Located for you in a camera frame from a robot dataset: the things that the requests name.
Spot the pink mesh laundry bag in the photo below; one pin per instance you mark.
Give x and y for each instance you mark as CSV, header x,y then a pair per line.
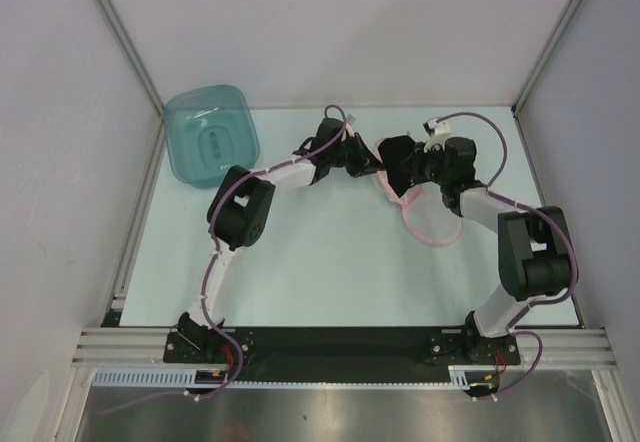
x,y
423,214

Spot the teal plastic tub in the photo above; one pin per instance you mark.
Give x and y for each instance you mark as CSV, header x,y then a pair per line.
x,y
208,131

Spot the white slotted cable duct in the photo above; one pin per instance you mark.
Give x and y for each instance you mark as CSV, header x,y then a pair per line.
x,y
192,379

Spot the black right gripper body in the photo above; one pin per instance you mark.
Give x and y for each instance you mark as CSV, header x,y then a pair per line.
x,y
429,167

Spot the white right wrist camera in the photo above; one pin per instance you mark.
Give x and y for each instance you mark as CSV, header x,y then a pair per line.
x,y
437,131

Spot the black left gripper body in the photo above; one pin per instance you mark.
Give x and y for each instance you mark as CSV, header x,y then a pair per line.
x,y
343,156

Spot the aluminium front frame rail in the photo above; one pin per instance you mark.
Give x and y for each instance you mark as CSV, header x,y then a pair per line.
x,y
571,348

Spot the aluminium left corner post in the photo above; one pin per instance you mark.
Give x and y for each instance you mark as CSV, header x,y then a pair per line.
x,y
117,28

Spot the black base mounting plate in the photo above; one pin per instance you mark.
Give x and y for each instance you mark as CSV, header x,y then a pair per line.
x,y
349,350

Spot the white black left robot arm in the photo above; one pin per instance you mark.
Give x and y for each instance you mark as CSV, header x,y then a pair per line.
x,y
238,215

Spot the aluminium corner post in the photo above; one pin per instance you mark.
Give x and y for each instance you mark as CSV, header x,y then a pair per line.
x,y
117,28
560,29

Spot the aluminium right corner post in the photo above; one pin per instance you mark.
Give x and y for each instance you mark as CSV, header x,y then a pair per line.
x,y
560,29

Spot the black bra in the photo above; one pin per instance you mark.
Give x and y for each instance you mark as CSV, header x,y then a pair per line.
x,y
394,153

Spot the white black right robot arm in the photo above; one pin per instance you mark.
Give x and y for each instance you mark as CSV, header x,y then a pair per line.
x,y
537,265

